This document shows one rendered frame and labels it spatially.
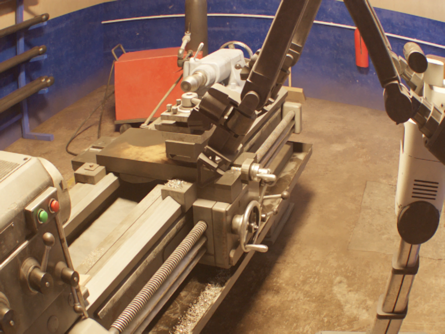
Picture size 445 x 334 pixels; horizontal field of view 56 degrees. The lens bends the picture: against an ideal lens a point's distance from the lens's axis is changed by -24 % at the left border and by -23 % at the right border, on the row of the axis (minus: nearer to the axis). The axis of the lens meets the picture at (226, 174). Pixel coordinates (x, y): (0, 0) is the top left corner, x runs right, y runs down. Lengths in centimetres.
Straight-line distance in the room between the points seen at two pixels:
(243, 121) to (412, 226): 59
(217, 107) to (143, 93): 366
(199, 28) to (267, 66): 362
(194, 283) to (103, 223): 48
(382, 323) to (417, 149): 70
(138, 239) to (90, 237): 33
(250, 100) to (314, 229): 230
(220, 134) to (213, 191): 83
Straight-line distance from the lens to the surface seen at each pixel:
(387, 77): 111
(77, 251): 195
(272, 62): 114
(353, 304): 274
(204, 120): 123
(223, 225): 202
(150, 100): 485
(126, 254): 170
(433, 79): 135
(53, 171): 151
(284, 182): 306
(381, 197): 383
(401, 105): 110
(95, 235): 204
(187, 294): 219
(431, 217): 143
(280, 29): 112
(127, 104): 490
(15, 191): 115
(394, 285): 163
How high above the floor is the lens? 178
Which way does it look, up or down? 26 degrees down
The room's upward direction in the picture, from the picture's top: 2 degrees counter-clockwise
